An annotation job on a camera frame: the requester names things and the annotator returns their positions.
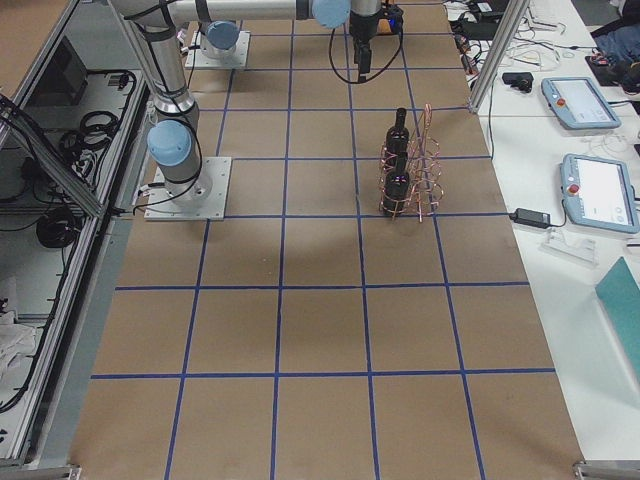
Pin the dark wine bottle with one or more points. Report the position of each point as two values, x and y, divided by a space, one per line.
396 186
397 136

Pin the aluminium frame post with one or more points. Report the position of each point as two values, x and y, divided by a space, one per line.
506 30

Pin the dark wine bottle outer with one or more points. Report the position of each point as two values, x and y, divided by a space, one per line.
396 186

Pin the teach pendant near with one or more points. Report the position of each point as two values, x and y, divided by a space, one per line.
597 193

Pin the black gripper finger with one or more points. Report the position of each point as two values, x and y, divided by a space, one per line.
362 59

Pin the copper wire bottle basket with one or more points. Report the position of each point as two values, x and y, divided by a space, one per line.
424 167

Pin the dark wine bottle middle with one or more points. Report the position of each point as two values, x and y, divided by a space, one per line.
397 136

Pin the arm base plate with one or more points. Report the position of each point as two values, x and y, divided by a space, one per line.
204 56
205 200

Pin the clear acrylic stand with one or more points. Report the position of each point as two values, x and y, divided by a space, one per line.
582 250

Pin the teal folder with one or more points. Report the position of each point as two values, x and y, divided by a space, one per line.
618 293

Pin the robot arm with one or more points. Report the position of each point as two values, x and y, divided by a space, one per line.
172 141
167 15

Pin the black power adapter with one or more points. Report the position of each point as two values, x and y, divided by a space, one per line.
531 218

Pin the teach pendant far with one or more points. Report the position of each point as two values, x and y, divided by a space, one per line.
578 103

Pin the teach pendant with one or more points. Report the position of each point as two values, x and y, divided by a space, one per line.
578 103
597 193

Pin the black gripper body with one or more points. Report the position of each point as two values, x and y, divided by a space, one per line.
362 27

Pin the white crumpled cloth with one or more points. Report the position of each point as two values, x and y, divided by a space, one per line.
18 341

